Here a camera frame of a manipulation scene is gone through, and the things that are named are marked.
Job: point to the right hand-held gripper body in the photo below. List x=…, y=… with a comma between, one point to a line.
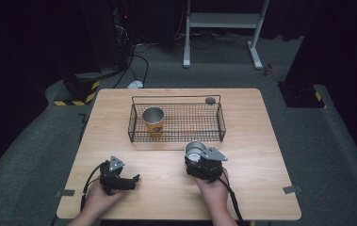
x=209, y=168

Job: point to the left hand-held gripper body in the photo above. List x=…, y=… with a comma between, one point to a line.
x=111, y=179

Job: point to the silver metal cup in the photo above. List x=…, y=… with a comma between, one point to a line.
x=195, y=150

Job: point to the orange metal cup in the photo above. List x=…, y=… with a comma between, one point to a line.
x=154, y=121

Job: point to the person's left hand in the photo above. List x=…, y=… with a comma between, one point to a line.
x=100, y=201

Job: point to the person's right hand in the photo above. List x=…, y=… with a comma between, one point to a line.
x=214, y=194

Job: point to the grey tape strip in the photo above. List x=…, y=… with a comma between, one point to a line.
x=65, y=193
x=291, y=189

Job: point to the grey round table cap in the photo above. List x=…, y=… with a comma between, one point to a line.
x=210, y=100

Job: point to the black yellow striped stand base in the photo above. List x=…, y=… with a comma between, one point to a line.
x=77, y=91

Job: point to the white power adapter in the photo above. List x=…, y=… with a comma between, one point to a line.
x=135, y=84

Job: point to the small red floor object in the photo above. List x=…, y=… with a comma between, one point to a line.
x=268, y=69

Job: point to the black stand base yellow corner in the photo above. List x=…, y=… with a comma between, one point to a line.
x=301, y=95

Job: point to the white metal stand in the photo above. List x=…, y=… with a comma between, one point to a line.
x=223, y=20

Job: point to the dark equipment rack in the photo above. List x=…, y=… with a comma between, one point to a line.
x=121, y=31

